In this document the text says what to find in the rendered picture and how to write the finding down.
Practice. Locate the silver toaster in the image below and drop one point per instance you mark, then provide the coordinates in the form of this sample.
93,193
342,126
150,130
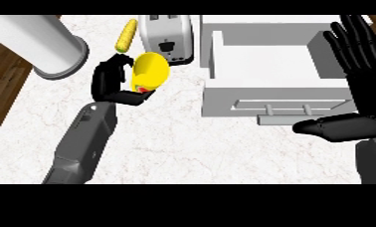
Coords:
167,38

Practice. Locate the white paper towel roll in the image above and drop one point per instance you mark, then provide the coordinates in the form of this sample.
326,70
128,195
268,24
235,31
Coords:
41,45

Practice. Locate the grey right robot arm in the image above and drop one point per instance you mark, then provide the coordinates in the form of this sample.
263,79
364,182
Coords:
367,161

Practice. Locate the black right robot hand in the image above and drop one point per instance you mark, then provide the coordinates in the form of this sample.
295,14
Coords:
353,51

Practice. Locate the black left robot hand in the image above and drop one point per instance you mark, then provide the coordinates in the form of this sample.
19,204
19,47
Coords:
105,81

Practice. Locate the yellow corn cob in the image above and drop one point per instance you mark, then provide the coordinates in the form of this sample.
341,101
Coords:
125,36

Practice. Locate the yellow cup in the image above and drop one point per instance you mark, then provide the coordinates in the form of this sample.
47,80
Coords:
149,71

